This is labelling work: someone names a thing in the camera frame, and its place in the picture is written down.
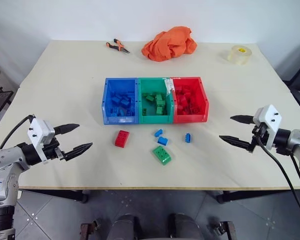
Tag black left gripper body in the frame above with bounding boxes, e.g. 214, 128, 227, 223
41, 136, 66, 161

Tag black table leg frame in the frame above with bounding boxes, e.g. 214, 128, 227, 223
19, 189, 89, 204
215, 189, 300, 205

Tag large green toy block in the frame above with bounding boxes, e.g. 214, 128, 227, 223
151, 145, 174, 166

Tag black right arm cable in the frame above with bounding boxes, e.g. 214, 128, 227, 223
257, 139, 300, 227

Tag red plastic bin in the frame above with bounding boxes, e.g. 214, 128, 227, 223
170, 76, 210, 124

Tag grey tape strip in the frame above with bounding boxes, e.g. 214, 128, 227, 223
162, 77, 176, 97

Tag blue plastic bin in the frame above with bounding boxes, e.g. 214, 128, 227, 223
101, 77, 140, 125

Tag black metal rack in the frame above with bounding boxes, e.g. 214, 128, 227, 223
0, 81, 15, 115

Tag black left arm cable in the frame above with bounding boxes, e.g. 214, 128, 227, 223
0, 114, 36, 150

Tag large red toy block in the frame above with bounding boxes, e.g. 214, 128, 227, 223
114, 129, 131, 149

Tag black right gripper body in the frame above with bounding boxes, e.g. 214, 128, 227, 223
248, 123, 270, 154

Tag clear tape roll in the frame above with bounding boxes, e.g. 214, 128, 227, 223
219, 45, 254, 66

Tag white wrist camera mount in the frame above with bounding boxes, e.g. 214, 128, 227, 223
253, 104, 283, 151
27, 117, 56, 165

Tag crumpled orange cloth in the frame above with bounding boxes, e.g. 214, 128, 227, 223
141, 25, 199, 63

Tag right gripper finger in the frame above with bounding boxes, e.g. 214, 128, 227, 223
229, 114, 256, 125
218, 135, 252, 151

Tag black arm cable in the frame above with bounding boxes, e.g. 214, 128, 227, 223
0, 114, 36, 150
257, 139, 300, 227

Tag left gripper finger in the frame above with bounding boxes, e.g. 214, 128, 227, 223
53, 123, 81, 137
63, 142, 94, 161

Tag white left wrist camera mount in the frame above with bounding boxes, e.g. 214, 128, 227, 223
27, 117, 56, 165

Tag orange handled pliers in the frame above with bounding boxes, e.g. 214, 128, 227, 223
105, 38, 131, 54

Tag dark rounded shape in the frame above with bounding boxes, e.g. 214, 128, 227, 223
106, 213, 141, 240
168, 212, 204, 240

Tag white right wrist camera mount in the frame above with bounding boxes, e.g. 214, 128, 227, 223
253, 104, 283, 151

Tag green plastic bin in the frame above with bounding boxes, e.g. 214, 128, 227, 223
137, 76, 176, 125

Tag rusty metal bracket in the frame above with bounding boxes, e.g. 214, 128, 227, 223
79, 218, 103, 240
209, 218, 237, 240

